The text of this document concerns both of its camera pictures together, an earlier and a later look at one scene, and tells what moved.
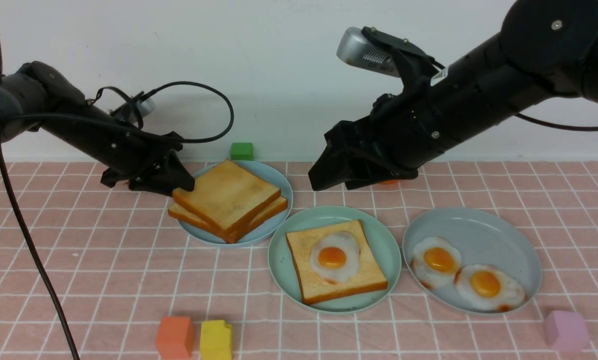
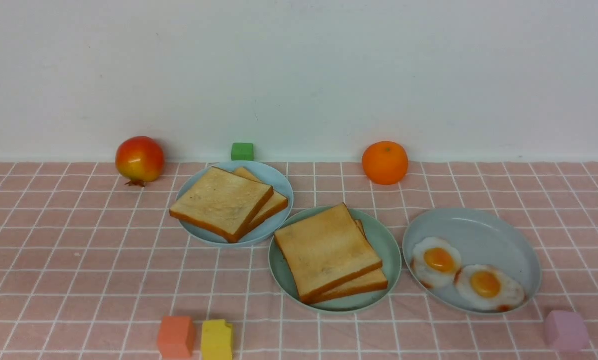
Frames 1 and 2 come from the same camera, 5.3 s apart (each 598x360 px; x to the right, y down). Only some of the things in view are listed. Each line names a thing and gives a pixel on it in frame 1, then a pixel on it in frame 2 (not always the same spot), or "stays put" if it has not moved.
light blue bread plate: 267,230 stays put
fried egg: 435,262 stays put
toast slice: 226,197 to 379,281
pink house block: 566,331 stays put
